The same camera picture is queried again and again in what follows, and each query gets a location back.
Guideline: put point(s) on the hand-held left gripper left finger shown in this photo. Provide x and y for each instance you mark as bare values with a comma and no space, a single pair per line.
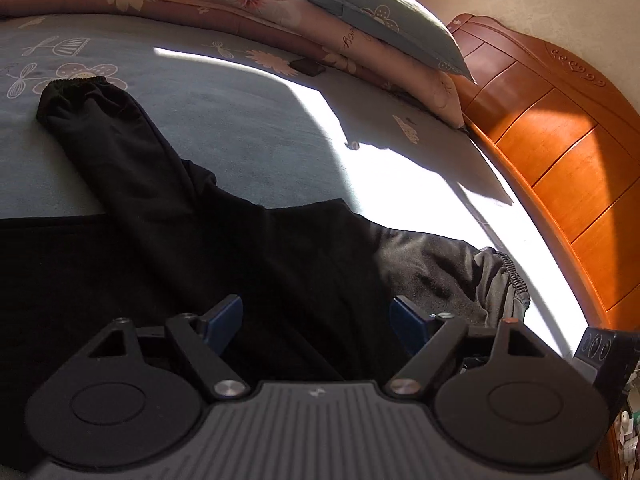
225,322

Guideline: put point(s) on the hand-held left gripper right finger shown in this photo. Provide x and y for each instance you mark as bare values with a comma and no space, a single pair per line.
407,327

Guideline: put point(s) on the dark flat phone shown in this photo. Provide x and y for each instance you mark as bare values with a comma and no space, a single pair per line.
307,67

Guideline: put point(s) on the blue floral pillow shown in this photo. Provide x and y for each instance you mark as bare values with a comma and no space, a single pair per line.
380,15

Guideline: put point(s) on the wooden bed frame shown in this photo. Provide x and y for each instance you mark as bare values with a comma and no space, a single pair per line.
575,150

